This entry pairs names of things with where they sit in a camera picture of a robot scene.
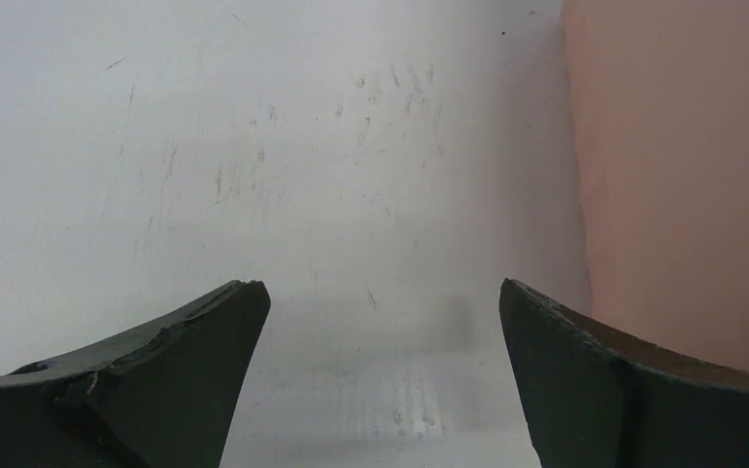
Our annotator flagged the pink plastic bin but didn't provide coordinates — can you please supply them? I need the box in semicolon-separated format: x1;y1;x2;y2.
562;1;749;371

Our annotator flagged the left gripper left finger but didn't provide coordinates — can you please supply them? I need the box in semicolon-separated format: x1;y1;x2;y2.
0;281;270;467

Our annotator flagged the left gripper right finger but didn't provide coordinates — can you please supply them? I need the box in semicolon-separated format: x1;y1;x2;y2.
499;279;749;467

